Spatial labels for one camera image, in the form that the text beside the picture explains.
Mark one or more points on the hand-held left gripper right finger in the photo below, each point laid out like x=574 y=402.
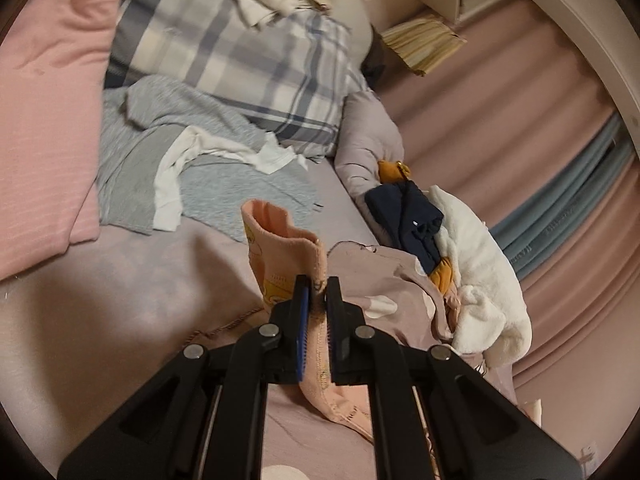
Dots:
x=334 y=330

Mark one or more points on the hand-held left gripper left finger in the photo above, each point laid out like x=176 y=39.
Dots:
x=301 y=330

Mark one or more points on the pink printed small pants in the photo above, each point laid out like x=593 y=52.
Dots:
x=280 y=250

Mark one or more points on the mauve polka dot blanket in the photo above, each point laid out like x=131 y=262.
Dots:
x=395 y=280

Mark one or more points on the navy garment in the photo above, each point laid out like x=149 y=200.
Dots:
x=400 y=215

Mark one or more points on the white fleece garment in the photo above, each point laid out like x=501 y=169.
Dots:
x=480 y=270

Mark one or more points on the grey knit garment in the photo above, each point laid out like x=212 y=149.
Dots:
x=215 y=185

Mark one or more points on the mustard yellow garment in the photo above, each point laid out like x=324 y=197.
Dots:
x=391 y=171

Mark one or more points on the lavender pillow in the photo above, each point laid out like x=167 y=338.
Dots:
x=365 y=135

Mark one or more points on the white shirt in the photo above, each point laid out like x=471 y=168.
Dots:
x=172 y=180

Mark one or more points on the blue-grey curtain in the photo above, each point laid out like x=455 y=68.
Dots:
x=565 y=200

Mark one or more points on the pink curtain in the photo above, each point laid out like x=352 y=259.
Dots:
x=500 y=110

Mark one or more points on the plaid pillow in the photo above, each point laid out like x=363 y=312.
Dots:
x=240 y=60

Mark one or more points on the yellow striped cloth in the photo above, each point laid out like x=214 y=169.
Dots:
x=425 y=42

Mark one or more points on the pink striped quilt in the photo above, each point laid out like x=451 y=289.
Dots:
x=45 y=135

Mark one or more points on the white wall outlet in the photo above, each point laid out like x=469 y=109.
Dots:
x=590 y=452

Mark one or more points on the white door frame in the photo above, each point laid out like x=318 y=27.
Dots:
x=600 y=25

